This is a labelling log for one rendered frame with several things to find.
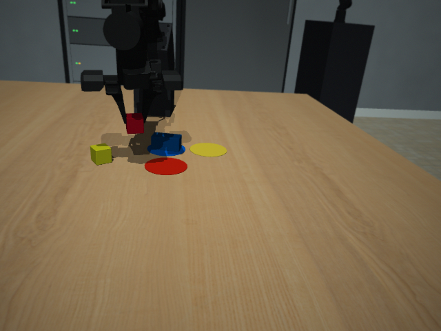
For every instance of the olive yellow cube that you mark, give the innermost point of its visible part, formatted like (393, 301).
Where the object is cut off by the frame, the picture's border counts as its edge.
(101, 154)

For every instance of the red cube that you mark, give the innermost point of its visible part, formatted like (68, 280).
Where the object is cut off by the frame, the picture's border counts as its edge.
(134, 123)

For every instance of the blue block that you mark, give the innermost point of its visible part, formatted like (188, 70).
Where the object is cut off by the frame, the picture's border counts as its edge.
(166, 141)

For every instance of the red circle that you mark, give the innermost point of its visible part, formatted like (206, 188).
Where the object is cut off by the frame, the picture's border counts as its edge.
(165, 166)

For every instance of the yellow circle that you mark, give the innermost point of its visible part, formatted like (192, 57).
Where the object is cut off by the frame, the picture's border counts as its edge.
(208, 149)

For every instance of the blue circle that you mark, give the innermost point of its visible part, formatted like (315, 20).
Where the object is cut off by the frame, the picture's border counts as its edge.
(164, 152)

